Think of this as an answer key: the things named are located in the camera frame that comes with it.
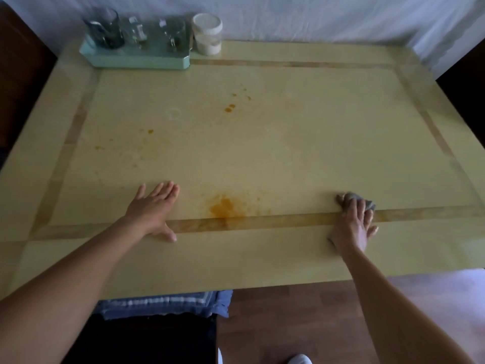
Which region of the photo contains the blue grey rag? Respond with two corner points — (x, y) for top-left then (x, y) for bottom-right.
(334, 191), (377, 213)

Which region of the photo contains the person's left hand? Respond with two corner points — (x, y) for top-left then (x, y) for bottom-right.
(123, 180), (181, 244)

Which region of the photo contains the dark glass mug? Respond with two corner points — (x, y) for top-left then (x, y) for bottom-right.
(83, 7), (126, 50)

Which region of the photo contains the person's right forearm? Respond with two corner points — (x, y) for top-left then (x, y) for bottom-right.
(340, 246), (477, 364)

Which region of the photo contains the clear glass cup brown residue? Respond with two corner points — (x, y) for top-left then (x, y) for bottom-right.
(159, 17), (187, 51)

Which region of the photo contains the dark wooden chair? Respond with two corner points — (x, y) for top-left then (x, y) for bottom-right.
(60, 313), (220, 364)
(434, 58), (485, 149)

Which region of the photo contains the person's right hand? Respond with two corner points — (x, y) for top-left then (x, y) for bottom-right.
(327, 199), (379, 259)

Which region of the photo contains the white wall cloth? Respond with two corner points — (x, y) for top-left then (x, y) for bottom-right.
(11, 0), (485, 78)

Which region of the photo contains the mint green tray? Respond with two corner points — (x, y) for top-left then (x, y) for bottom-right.
(78, 18), (192, 71)

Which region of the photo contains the white lidded jar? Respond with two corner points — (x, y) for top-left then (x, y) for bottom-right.
(191, 13), (224, 57)

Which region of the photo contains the yellow dining table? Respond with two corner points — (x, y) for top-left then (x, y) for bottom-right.
(0, 38), (485, 301)

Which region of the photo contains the brown wooden chair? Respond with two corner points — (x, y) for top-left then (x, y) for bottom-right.
(0, 2), (59, 151)

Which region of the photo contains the blue ruffled seat cushion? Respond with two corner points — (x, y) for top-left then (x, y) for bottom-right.
(92, 289), (234, 321)

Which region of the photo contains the person's left forearm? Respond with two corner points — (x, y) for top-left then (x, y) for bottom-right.
(0, 215), (149, 364)

